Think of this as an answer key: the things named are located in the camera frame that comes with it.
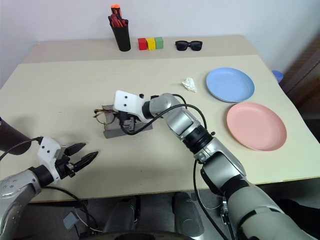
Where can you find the green block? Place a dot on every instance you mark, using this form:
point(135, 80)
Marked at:
point(159, 42)

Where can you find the grey glasses case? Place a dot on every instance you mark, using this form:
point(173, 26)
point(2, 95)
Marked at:
point(113, 131)

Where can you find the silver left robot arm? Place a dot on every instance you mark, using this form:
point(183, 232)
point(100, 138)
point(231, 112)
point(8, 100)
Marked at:
point(15, 186)

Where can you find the red black marker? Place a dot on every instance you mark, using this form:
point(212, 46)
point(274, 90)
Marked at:
point(114, 21)

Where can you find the pink plate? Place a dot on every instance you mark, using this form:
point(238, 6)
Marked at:
point(256, 126)

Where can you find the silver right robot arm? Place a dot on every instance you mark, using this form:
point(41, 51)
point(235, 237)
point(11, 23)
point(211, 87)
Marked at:
point(220, 160)

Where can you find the dark brown rounded object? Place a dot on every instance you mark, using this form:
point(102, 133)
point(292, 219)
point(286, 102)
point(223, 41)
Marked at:
point(10, 137)

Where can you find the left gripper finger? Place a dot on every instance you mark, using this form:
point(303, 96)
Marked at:
point(75, 148)
point(86, 158)

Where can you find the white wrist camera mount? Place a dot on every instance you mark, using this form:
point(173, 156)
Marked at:
point(127, 101)
point(47, 150)

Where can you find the yellow block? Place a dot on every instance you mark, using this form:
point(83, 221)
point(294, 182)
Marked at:
point(151, 44)

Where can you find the dark rounded shape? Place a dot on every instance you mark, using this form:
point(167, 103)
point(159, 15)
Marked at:
point(120, 215)
point(187, 215)

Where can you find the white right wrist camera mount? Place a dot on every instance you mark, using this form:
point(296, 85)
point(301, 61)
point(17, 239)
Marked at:
point(127, 101)

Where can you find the black cup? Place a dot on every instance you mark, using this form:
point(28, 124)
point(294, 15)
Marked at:
point(121, 37)

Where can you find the blue plate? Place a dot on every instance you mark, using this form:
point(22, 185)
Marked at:
point(230, 85)

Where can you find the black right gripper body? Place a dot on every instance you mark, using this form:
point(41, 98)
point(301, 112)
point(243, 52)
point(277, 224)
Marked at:
point(127, 122)

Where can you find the black sunglasses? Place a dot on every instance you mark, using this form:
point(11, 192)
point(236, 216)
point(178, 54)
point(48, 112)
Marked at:
point(185, 45)

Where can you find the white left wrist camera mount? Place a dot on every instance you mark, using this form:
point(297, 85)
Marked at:
point(47, 150)

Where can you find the white crumpled tissue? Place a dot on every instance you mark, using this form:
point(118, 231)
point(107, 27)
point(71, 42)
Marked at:
point(189, 84)

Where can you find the brown frame eyeglasses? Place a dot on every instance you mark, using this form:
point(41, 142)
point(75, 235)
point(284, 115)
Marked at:
point(101, 117)

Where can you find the orange cap marker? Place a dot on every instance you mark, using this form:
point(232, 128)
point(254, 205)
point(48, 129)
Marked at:
point(116, 9)

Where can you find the brown wooden furniture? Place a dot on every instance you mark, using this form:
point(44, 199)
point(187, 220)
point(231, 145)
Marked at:
point(303, 72)

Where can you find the blue round container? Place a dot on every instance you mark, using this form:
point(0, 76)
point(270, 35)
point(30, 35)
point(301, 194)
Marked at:
point(278, 75)

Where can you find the small grey box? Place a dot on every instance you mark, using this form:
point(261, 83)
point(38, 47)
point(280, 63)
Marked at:
point(70, 220)

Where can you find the red block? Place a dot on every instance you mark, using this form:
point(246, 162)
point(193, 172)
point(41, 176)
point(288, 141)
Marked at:
point(142, 44)

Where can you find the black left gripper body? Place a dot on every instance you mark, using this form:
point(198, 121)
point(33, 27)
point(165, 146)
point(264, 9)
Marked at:
point(65, 167)

